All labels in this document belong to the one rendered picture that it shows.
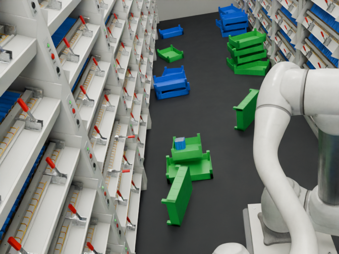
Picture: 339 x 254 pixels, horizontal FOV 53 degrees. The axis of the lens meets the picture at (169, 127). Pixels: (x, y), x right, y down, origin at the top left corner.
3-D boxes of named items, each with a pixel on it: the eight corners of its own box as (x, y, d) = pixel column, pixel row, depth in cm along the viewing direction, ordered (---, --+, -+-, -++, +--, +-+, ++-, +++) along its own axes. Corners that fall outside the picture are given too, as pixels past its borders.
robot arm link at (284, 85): (249, 100, 96) (300, 103, 89) (263, 52, 103) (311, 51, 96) (258, 124, 106) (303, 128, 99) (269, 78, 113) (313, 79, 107)
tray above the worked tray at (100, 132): (118, 102, 183) (122, 79, 175) (99, 180, 133) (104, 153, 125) (80, 94, 180) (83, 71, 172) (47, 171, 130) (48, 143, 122)
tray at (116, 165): (126, 130, 193) (129, 117, 188) (112, 212, 143) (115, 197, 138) (91, 124, 191) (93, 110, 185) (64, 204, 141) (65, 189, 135)
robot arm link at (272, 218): (267, 202, 158) (264, 166, 146) (308, 210, 149) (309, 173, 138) (257, 228, 147) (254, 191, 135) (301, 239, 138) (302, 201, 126)
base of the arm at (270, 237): (294, 203, 161) (294, 195, 158) (308, 242, 142) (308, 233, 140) (255, 207, 164) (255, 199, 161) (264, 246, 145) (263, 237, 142)
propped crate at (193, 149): (174, 146, 253) (172, 136, 251) (201, 143, 251) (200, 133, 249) (172, 161, 224) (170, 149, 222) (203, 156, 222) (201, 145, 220)
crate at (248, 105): (260, 111, 273) (250, 109, 277) (260, 89, 261) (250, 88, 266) (243, 131, 254) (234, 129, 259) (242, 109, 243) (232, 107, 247)
